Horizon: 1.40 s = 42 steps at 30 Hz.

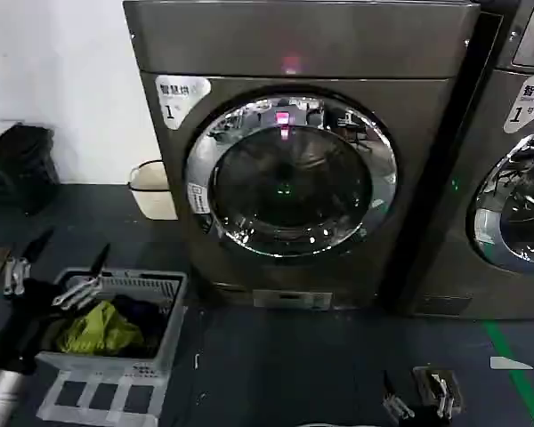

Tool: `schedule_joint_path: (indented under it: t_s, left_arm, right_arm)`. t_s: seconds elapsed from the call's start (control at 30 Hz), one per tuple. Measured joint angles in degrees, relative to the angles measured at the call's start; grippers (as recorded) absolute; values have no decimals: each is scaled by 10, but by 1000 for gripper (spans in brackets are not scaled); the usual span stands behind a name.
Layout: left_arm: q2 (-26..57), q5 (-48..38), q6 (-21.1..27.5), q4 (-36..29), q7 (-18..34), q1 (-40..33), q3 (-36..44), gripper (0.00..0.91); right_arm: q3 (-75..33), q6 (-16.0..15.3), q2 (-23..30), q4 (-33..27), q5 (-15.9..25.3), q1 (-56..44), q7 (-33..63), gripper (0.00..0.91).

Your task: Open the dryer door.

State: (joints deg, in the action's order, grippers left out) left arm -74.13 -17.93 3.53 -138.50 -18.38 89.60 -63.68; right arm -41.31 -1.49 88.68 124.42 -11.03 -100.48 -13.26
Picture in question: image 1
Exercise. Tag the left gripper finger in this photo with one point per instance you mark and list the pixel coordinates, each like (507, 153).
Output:
(81, 288)
(21, 267)

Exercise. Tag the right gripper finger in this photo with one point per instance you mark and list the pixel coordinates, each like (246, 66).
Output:
(396, 402)
(442, 391)

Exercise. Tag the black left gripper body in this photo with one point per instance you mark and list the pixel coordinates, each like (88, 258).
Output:
(22, 320)

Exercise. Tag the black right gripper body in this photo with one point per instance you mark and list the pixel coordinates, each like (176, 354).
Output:
(420, 418)

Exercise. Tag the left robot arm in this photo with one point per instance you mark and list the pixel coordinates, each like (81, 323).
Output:
(0, 391)

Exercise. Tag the yellow-green garment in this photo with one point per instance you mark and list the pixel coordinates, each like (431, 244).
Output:
(98, 331)

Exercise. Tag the dark navy garment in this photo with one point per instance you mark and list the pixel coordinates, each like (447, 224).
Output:
(135, 309)

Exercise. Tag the white floor tape piece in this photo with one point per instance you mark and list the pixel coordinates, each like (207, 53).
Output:
(507, 363)

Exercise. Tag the green floor tape line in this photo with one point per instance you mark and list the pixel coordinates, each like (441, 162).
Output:
(512, 369)

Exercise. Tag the grey plastic laundry basket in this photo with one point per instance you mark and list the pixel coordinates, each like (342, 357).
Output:
(115, 362)

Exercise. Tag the black stacked plastic crates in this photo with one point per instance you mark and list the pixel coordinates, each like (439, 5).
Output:
(20, 169)

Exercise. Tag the white plastic bucket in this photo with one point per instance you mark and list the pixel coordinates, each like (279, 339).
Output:
(153, 195)

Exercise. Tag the round glass dryer door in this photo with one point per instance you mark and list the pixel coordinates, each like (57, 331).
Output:
(523, 209)
(293, 178)

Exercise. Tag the white number label sticker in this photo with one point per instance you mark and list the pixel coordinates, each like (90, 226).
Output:
(178, 100)
(527, 107)

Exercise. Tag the grey front-load dryer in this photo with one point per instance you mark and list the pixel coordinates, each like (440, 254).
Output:
(485, 102)
(302, 40)

